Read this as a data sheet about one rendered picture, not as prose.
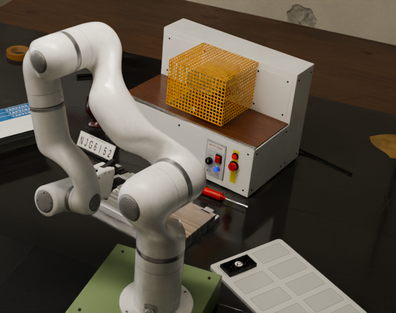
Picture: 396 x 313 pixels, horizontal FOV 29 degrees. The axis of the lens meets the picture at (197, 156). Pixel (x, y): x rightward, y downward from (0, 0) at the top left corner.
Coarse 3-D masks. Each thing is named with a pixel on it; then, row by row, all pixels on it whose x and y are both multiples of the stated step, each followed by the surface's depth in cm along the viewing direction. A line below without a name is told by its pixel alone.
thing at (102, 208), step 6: (102, 204) 246; (102, 210) 246; (108, 210) 244; (204, 210) 246; (210, 210) 246; (114, 216) 244; (120, 216) 242; (216, 216) 246; (126, 222) 242; (216, 222) 246; (204, 228) 240; (210, 228) 244; (198, 234) 238; (192, 240) 236; (186, 246) 234
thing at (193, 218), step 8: (120, 176) 257; (128, 176) 257; (112, 192) 249; (104, 200) 245; (112, 200) 245; (112, 208) 244; (184, 208) 245; (192, 208) 245; (200, 208) 246; (176, 216) 241; (184, 216) 241; (192, 216) 242; (200, 216) 242; (208, 216) 242; (184, 224) 238; (192, 224) 238; (200, 224) 238; (208, 224) 242; (192, 232) 235
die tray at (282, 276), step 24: (216, 264) 228; (264, 264) 230; (288, 264) 231; (240, 288) 220; (264, 288) 221; (288, 288) 221; (312, 288) 222; (336, 288) 223; (264, 312) 212; (288, 312) 213; (312, 312) 214; (336, 312) 215; (360, 312) 215
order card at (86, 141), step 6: (84, 132) 275; (78, 138) 276; (84, 138) 275; (90, 138) 274; (96, 138) 272; (78, 144) 276; (84, 144) 275; (90, 144) 274; (96, 144) 272; (102, 144) 271; (108, 144) 270; (90, 150) 274; (96, 150) 272; (102, 150) 271; (108, 150) 270; (114, 150) 269; (102, 156) 271; (108, 156) 270
